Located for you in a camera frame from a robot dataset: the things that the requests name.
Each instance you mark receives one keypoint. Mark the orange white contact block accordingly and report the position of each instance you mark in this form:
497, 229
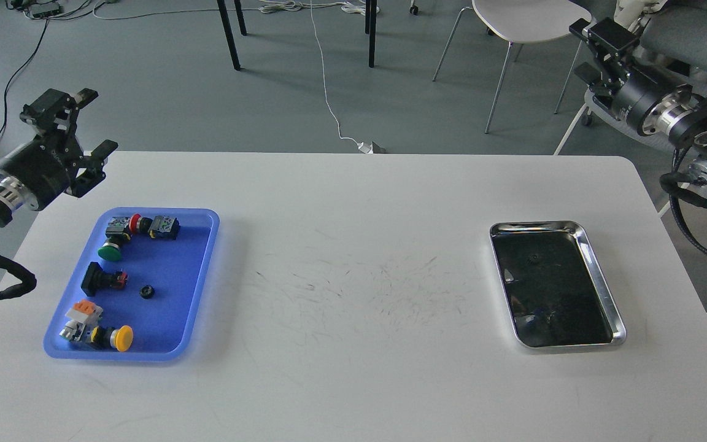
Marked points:
84, 313

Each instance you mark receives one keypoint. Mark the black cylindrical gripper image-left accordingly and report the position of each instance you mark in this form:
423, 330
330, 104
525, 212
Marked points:
35, 173

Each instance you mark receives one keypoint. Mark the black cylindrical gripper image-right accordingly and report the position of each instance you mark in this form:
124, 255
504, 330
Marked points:
649, 101

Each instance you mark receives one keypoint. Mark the red push button switch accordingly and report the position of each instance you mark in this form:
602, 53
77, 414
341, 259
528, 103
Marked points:
139, 225

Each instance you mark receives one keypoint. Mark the black table leg left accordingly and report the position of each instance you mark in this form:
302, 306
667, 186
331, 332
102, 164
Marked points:
228, 31

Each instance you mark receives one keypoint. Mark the grey padded chair far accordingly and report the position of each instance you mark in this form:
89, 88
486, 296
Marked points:
679, 31

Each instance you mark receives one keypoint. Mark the grey padded chair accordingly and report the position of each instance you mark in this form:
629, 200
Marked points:
679, 31
590, 108

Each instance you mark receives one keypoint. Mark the black table leg right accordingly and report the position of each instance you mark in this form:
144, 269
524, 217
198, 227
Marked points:
371, 11

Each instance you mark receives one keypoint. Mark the black power strip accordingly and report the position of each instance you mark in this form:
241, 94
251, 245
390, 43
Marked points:
44, 10

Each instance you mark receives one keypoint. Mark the green push button switch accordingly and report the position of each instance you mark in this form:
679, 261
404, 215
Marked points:
117, 234

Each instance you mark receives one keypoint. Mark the white chair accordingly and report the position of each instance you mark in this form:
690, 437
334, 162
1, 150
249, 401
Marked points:
519, 23

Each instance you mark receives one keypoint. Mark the grey green contact block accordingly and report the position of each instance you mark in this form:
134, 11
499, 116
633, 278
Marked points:
164, 227

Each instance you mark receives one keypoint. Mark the white power adapter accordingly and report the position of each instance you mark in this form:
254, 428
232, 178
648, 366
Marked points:
370, 148

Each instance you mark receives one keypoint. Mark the black table leg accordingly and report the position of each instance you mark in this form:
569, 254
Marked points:
371, 11
228, 31

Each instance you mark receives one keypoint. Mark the silver metal tray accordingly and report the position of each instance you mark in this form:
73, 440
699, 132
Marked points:
564, 303

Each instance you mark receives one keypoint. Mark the blue plastic tray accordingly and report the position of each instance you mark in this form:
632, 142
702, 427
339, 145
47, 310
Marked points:
177, 270

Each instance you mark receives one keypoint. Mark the grey padded chair near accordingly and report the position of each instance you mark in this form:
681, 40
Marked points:
590, 108

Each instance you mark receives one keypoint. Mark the yellow push button switch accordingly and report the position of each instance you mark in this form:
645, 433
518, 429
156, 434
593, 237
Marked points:
100, 338

